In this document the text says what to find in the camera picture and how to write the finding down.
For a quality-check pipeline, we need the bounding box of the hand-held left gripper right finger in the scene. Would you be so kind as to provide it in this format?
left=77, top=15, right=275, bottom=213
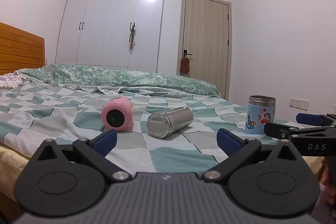
left=201, top=128, right=304, bottom=183

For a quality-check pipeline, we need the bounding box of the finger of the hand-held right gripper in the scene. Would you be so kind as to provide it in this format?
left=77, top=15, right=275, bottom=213
left=264, top=121, right=336, bottom=140
left=296, top=113, right=336, bottom=126

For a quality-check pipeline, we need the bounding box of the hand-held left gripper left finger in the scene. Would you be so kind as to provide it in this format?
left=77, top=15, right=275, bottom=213
left=30, top=130, right=132, bottom=185

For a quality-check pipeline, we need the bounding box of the pink cup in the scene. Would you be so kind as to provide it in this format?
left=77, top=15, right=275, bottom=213
left=101, top=96, right=133, bottom=132

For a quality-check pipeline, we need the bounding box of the silver steel cup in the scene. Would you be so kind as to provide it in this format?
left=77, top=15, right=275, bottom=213
left=146, top=106, right=194, bottom=139

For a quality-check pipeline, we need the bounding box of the blue cartoon cup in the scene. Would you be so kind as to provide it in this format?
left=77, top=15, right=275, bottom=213
left=244, top=95, right=277, bottom=135

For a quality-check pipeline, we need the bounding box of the person's right hand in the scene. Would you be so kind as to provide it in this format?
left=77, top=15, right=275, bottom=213
left=321, top=158, right=336, bottom=206

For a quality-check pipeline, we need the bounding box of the checkered bed blanket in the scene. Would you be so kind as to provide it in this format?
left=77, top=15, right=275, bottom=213
left=0, top=81, right=306, bottom=174

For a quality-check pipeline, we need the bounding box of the green floral quilt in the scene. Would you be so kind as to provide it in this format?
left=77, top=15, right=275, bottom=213
left=14, top=64, right=221, bottom=98

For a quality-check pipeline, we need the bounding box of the brown hanging pouch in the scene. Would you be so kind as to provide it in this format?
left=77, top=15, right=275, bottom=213
left=180, top=55, right=190, bottom=76

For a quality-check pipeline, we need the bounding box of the yellow bed sheet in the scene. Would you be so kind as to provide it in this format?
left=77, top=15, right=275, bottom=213
left=0, top=143, right=33, bottom=194

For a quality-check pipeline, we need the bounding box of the beige wooden door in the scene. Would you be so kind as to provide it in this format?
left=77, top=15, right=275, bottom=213
left=181, top=0, right=232, bottom=102

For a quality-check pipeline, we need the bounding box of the green hanging ornament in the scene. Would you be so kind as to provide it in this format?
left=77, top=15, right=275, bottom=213
left=128, top=23, right=137, bottom=51

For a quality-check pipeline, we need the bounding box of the lace-trimmed pillow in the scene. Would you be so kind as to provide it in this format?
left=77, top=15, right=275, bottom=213
left=0, top=72, right=30, bottom=88

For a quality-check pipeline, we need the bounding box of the white wardrobe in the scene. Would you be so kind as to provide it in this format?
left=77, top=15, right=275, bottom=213
left=55, top=0, right=168, bottom=74

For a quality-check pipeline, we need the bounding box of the wooden headboard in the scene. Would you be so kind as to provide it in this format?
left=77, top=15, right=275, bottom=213
left=0, top=22, right=45, bottom=76

